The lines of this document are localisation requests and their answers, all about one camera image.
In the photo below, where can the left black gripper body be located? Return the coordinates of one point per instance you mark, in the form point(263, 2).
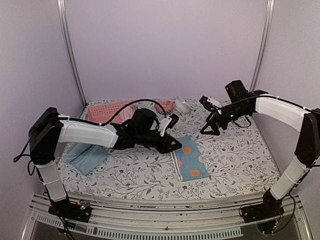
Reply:
point(144, 139)

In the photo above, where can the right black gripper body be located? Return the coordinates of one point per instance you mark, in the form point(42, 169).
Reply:
point(238, 113)

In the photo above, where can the pink plastic basket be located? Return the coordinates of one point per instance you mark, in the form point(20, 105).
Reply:
point(102, 113)

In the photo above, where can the blue patterned towel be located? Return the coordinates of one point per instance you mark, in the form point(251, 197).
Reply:
point(187, 161)

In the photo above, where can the pink terry towel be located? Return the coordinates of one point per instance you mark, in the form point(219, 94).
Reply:
point(127, 113)

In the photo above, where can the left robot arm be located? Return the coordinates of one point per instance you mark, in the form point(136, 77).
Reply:
point(51, 128)

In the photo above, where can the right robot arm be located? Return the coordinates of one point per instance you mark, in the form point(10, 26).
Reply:
point(285, 125)

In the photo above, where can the red patterned bowl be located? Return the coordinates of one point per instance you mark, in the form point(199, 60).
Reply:
point(164, 107)

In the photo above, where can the white tipped bowl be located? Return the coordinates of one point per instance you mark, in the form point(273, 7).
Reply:
point(181, 105)

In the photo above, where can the floral table mat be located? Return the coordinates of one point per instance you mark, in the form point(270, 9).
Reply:
point(238, 163)

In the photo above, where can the plain teal folded towel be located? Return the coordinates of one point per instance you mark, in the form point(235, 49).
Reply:
point(85, 157)

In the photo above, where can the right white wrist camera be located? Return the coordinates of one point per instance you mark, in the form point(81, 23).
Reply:
point(211, 104)

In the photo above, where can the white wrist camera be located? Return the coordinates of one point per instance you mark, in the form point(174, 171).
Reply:
point(211, 104)
point(167, 123)

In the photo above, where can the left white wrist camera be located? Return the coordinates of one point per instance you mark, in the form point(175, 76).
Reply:
point(167, 123)

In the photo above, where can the front aluminium rail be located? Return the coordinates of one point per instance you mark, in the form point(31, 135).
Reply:
point(201, 219)

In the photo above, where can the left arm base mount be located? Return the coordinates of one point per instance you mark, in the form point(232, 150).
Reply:
point(79, 211)

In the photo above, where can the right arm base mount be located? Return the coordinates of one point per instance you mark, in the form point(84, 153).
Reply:
point(269, 208)

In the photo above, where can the right aluminium frame post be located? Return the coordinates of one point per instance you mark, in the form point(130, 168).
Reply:
point(268, 18)

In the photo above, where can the aluminium frame post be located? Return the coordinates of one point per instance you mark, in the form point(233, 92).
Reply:
point(62, 13)
point(268, 18)

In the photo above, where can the left aluminium frame post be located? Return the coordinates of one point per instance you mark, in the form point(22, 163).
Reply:
point(62, 13)

